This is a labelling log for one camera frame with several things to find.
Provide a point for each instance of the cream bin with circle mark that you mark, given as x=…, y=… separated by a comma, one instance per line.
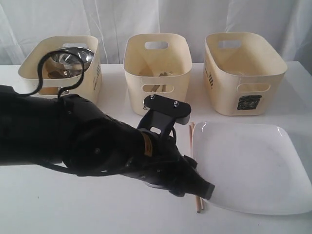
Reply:
x=91, y=84

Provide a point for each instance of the steel table knife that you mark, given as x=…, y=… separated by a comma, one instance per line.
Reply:
x=151, y=88

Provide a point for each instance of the steel mug front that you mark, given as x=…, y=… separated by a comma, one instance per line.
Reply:
x=60, y=74

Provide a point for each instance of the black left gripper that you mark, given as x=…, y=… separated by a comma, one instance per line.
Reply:
x=158, y=162

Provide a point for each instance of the cream bin with square mark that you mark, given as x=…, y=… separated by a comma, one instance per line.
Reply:
x=242, y=72

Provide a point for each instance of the cream bin with triangle mark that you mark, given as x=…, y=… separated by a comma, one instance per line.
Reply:
x=147, y=54

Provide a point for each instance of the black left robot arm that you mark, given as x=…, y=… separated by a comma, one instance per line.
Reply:
x=71, y=135

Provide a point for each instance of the white backdrop curtain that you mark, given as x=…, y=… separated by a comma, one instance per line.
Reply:
x=285, y=24

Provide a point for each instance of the white square plate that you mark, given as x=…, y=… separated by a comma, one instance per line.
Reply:
x=255, y=168

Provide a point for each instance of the steel spoon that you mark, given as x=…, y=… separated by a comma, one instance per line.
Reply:
x=163, y=74

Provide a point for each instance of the stainless steel bowl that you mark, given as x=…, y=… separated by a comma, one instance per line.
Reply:
x=71, y=56

